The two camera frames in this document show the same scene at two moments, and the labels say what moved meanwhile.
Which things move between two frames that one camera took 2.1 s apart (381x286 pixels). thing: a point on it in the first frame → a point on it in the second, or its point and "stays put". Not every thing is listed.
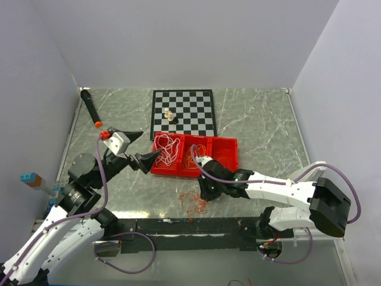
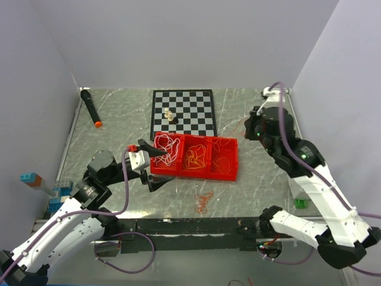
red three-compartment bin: x=180 y=153 stays put
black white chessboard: x=186 y=111 stays put
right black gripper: x=205 y=192 → x=250 y=122
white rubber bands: x=168 y=148 stays put
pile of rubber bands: x=192 y=202 → x=221 y=164
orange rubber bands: x=189 y=162 stays put
